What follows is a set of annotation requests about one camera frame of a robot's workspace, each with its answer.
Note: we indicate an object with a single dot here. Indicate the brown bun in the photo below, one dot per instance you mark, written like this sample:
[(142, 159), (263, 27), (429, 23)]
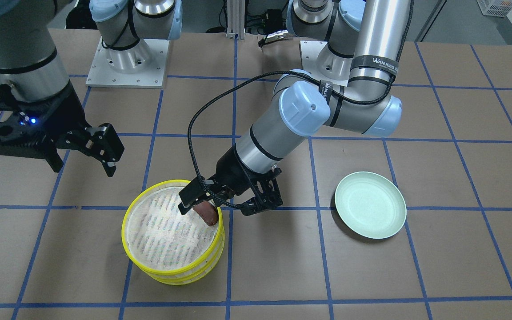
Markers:
[(208, 212)]

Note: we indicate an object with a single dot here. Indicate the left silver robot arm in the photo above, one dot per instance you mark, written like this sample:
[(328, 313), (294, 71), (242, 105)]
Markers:
[(364, 41)]

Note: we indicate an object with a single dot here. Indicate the yellow steamer basket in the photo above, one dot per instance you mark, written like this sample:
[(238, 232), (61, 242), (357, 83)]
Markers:
[(157, 238), (197, 270)]

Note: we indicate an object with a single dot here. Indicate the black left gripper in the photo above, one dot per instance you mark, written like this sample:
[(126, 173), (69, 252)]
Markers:
[(233, 167)]

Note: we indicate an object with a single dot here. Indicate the aluminium frame post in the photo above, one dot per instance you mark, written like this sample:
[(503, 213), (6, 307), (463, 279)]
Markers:
[(235, 15)]

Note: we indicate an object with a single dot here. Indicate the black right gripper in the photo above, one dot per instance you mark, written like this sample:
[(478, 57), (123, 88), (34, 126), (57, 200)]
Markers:
[(66, 116)]

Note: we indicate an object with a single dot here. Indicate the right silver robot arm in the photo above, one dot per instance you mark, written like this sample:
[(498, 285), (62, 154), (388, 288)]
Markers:
[(29, 60)]

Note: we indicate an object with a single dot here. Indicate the pale green plate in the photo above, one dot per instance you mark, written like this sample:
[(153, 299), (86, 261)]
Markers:
[(370, 205)]

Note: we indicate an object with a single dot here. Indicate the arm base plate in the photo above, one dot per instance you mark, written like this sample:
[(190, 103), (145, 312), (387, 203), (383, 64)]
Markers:
[(318, 58), (143, 66)]

